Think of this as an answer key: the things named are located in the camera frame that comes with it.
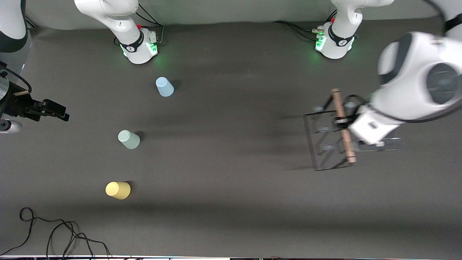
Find black wire cup holder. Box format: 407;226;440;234
304;88;358;171

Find pale green plastic cup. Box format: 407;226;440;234
118;130;141;150

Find yellow plastic cup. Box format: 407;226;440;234
105;181;131;200

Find light blue plastic cup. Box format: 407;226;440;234
156;77;174;97

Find dark grey table cover sheet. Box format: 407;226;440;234
0;16;462;257

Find black left arm base cables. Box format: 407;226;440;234
273;21;325;41

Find black arm base cables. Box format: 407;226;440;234
132;3;165;47
273;21;325;41

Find black loose floor cable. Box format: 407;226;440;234
0;207;87;256
46;220;111;259

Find black right arm base cables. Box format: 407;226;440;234
132;3;165;47

